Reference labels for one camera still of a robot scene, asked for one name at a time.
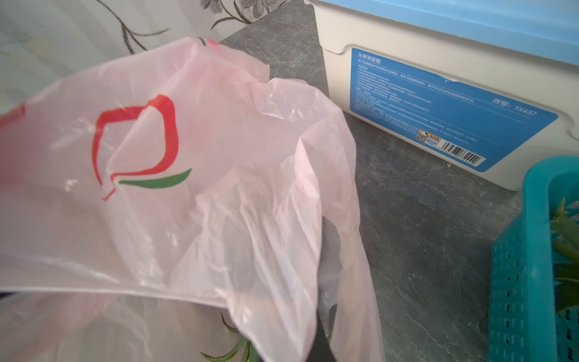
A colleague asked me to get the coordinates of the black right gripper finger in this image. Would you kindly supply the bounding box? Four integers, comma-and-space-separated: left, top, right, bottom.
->
307, 217, 342, 361

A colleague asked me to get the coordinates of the pink printed plastic bag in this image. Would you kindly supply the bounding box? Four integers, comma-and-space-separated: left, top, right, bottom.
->
1, 38, 384, 361

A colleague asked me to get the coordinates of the pineapple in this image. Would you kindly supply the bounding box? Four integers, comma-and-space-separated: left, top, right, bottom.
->
550, 198, 578, 315

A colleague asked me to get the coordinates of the teal plastic basket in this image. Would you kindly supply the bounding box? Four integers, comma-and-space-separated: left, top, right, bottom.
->
487, 156, 578, 361

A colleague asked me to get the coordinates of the white box blue lid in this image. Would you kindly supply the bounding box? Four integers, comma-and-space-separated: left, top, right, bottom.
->
313, 1, 578, 191

